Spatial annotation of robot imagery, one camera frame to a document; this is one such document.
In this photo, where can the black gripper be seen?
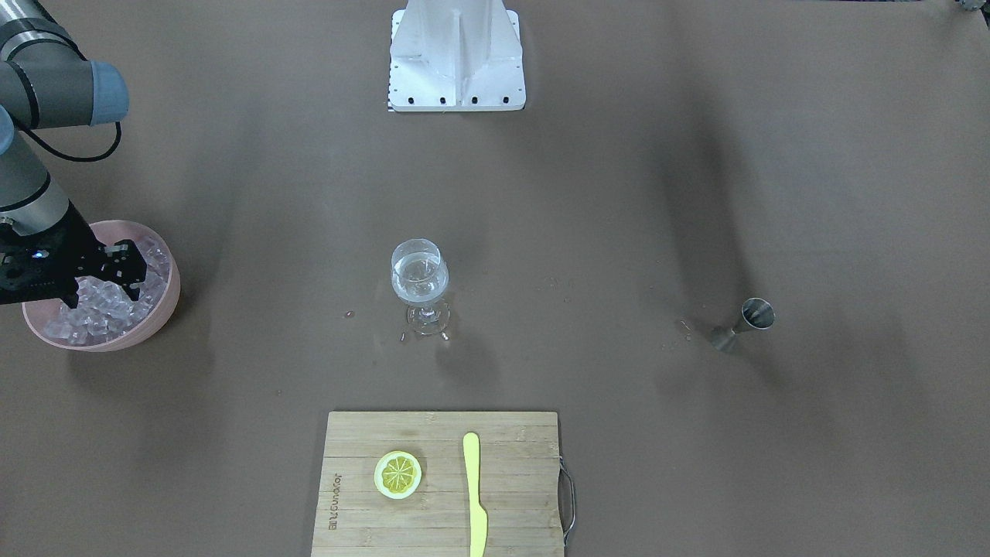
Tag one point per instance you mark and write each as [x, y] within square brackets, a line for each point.
[75, 237]

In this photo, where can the steel jigger cup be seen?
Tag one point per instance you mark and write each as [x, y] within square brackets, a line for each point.
[754, 315]

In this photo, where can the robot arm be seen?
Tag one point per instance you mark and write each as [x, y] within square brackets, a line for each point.
[48, 83]

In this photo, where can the pink bowl of ice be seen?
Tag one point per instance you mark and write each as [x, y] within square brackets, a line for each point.
[96, 327]

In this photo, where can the clear wine glass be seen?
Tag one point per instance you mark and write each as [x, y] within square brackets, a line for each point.
[420, 278]

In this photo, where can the yellow lemon slice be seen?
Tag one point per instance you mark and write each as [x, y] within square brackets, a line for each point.
[397, 475]

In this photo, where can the yellow plastic knife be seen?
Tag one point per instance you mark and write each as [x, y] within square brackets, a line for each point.
[478, 517]

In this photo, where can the bamboo cutting board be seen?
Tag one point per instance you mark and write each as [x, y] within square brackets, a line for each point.
[521, 469]

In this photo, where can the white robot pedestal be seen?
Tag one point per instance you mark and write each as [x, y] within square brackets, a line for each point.
[456, 56]

